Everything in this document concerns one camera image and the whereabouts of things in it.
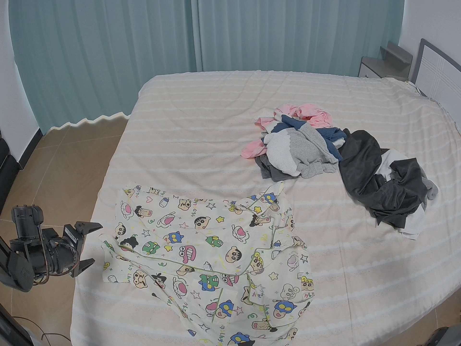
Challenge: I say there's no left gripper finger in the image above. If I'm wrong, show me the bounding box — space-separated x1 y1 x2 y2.
71 258 95 278
74 221 103 235

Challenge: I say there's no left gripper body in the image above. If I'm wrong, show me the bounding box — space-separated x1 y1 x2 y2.
42 224 85 279

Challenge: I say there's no white printed pyjama top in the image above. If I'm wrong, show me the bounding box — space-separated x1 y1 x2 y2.
101 181 313 346

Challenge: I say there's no bed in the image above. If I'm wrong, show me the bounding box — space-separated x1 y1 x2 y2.
70 38 461 346

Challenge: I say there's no pile of clothes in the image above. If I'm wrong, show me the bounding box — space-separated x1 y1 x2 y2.
241 103 440 241

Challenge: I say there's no blue-green curtain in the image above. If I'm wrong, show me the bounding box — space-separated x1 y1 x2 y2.
189 0 406 77
9 0 197 135

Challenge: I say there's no grey bedside table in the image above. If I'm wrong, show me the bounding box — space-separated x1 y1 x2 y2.
359 41 413 82

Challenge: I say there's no black cable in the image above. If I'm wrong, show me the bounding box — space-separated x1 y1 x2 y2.
11 316 73 342

